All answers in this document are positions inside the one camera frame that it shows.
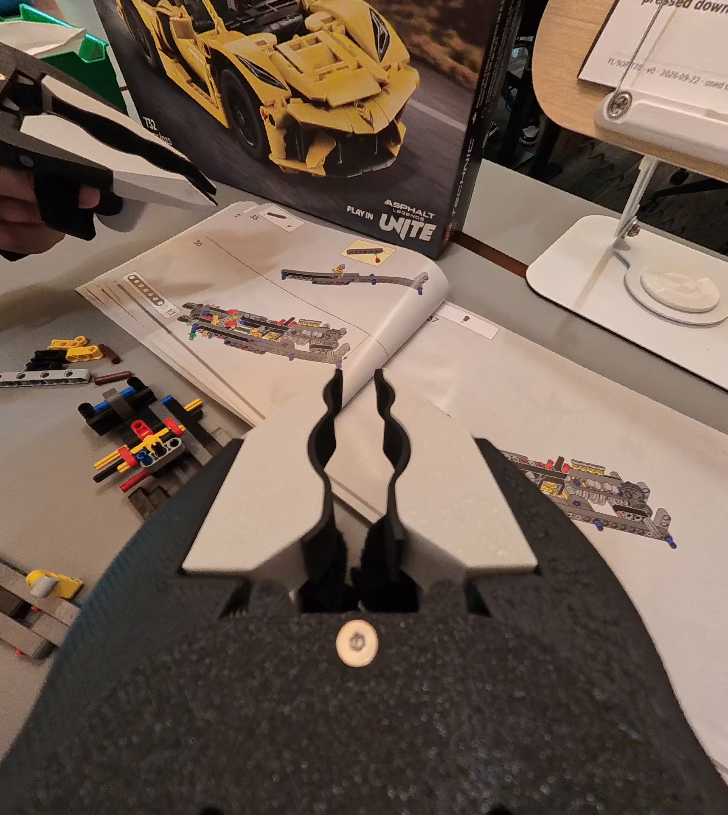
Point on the white lego beam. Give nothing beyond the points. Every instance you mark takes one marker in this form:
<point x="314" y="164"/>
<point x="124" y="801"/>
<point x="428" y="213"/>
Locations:
<point x="20" y="379"/>

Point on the yellow lego connector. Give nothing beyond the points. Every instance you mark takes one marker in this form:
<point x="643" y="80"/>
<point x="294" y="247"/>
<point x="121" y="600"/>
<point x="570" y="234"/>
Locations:
<point x="77" y="349"/>

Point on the instruction booklet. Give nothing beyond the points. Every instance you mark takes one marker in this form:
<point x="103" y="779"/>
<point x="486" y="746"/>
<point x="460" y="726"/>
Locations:
<point x="529" y="395"/>

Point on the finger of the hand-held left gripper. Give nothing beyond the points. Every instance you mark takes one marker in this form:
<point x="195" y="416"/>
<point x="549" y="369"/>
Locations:
<point x="147" y="181"/>
<point x="115" y="124"/>

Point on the yellow car lego box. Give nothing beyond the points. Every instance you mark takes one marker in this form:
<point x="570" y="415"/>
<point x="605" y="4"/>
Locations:
<point x="306" y="95"/>

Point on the green storage box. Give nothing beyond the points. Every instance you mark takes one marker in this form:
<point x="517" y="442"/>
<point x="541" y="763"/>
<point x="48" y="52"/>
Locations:
<point x="103" y="70"/>

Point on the black lego connector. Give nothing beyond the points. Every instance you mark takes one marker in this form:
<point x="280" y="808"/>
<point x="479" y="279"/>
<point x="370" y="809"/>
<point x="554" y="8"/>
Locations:
<point x="45" y="361"/>

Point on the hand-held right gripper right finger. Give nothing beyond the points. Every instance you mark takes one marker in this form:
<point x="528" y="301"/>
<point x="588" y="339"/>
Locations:
<point x="465" y="509"/>

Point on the lego car chassis assembly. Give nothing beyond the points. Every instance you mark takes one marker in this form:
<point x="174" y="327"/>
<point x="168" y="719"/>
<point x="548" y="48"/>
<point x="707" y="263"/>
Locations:
<point x="147" y="439"/>

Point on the brown lego axle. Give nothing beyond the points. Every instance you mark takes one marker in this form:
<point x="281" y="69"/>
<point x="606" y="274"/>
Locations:
<point x="112" y="377"/>
<point x="109" y="354"/>

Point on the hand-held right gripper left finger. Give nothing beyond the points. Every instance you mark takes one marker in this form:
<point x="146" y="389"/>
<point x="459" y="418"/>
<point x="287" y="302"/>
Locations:
<point x="255" y="509"/>

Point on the long dark grey lego beam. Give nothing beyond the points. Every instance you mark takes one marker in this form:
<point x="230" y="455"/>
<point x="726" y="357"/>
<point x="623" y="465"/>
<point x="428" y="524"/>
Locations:
<point x="58" y="614"/>

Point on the white lamp base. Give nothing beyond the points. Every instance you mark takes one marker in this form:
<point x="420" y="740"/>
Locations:
<point x="593" y="274"/>

